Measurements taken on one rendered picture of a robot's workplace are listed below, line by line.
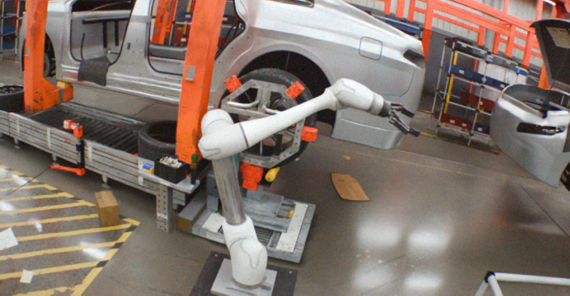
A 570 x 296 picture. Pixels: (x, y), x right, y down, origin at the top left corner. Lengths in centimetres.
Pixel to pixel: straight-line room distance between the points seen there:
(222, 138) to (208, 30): 109
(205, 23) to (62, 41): 207
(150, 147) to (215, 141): 159
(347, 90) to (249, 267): 87
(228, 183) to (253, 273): 44
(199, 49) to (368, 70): 119
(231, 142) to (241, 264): 60
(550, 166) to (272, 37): 283
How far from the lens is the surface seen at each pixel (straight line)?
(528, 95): 523
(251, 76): 254
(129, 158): 300
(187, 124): 253
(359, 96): 153
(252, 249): 170
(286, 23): 277
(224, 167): 165
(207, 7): 239
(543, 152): 363
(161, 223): 275
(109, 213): 275
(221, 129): 146
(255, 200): 287
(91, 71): 366
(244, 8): 288
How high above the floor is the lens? 160
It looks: 18 degrees down
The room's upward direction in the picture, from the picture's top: 10 degrees clockwise
